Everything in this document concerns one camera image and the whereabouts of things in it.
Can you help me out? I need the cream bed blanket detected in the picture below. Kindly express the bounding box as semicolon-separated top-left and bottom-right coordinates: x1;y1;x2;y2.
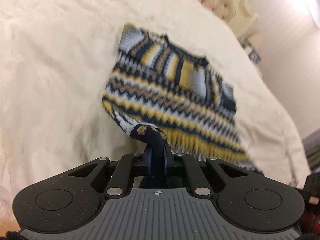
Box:
0;0;312;230

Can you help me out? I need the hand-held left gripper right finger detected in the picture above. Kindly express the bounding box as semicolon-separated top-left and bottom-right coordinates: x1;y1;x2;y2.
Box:
164;147;248;196

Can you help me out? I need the carved cream headboard frame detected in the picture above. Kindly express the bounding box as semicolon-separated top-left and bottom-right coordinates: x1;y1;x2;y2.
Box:
226;0;261;38

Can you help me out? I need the grey green furniture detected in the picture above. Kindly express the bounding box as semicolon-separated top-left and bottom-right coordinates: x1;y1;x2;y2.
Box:
302;134;320;172

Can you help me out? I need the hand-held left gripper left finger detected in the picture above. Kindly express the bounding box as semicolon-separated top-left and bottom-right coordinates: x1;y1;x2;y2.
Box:
67;148;152;197

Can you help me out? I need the cream nightstand with clutter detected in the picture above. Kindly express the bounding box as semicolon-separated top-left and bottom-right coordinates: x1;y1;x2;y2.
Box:
239;35;263;67

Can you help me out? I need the striped knit sweater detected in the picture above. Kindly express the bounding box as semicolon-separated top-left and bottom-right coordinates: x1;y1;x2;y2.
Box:
101;23;264;189

